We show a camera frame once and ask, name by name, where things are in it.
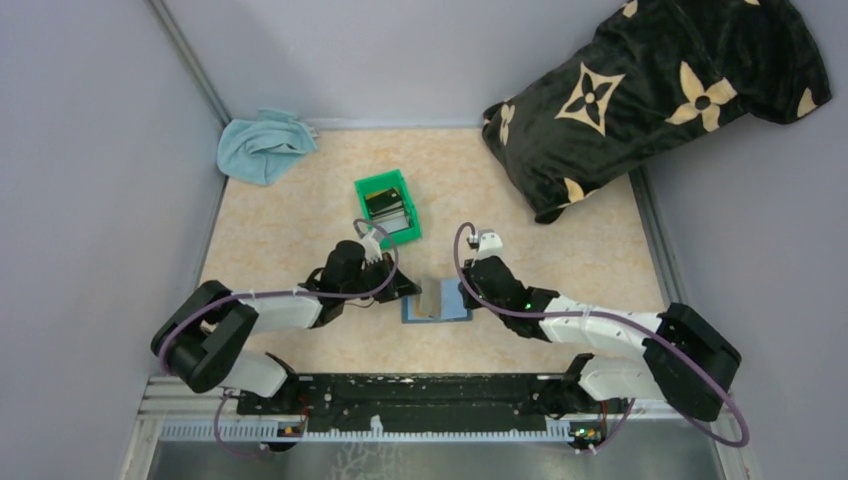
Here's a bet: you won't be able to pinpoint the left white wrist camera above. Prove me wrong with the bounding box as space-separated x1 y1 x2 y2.
358 234 382 264

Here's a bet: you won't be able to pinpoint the black floral blanket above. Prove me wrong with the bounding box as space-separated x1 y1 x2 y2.
481 1 832 224

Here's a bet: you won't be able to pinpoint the blue leather card holder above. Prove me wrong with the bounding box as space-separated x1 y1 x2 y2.
401 278 473 324

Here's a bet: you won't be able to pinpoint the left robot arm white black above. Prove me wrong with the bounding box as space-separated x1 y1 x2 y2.
151 238 421 398

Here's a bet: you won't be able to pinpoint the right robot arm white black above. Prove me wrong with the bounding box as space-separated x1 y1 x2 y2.
459 256 741 422

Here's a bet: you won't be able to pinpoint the gold card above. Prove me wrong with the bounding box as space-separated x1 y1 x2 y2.
414 276 442 319

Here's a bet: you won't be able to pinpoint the cards in green bin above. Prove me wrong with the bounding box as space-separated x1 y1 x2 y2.
365 188 409 233

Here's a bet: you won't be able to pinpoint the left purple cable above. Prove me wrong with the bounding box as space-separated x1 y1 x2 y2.
157 218 400 460

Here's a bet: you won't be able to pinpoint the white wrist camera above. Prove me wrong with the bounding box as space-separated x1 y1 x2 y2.
467 229 503 261
358 234 382 264

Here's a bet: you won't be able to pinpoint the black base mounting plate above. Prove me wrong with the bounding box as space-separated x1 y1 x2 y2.
237 373 628 433

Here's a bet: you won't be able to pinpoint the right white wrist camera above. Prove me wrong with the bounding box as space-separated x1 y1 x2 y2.
467 229 503 261

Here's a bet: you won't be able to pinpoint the aluminium frame rail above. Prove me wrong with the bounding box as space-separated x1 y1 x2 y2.
137 374 738 444

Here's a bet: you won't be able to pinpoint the green plastic bin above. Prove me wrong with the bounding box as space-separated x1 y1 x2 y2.
354 169 422 245

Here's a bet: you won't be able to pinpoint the light blue cloth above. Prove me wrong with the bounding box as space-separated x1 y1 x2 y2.
216 108 319 186

